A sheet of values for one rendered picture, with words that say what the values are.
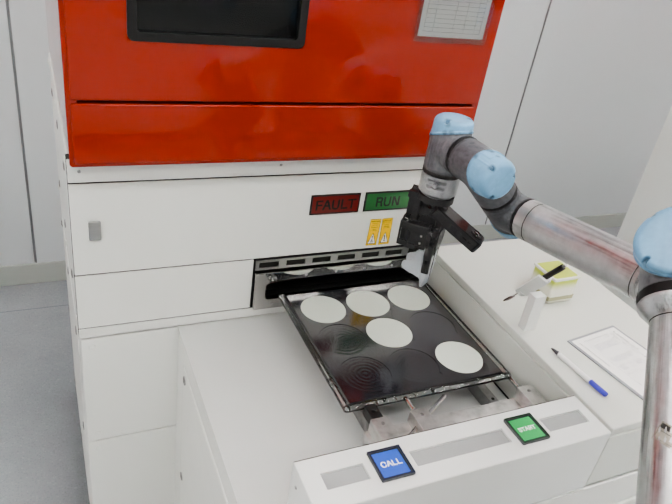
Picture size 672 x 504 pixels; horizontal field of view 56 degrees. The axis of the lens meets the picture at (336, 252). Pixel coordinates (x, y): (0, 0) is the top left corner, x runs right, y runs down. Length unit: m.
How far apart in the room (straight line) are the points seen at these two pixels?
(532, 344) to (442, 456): 0.38
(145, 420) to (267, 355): 0.38
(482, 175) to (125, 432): 1.02
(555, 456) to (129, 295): 0.86
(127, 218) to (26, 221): 1.70
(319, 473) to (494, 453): 0.29
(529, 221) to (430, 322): 0.38
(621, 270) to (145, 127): 0.81
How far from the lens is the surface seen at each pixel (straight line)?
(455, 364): 1.33
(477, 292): 1.45
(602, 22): 3.79
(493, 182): 1.10
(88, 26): 1.10
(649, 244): 0.88
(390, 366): 1.28
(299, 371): 1.35
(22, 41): 2.68
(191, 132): 1.17
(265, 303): 1.45
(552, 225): 1.14
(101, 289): 1.35
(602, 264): 1.08
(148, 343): 1.46
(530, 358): 1.34
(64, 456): 2.31
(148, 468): 1.73
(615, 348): 1.43
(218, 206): 1.30
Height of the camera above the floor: 1.70
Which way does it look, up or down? 30 degrees down
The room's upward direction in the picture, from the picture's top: 9 degrees clockwise
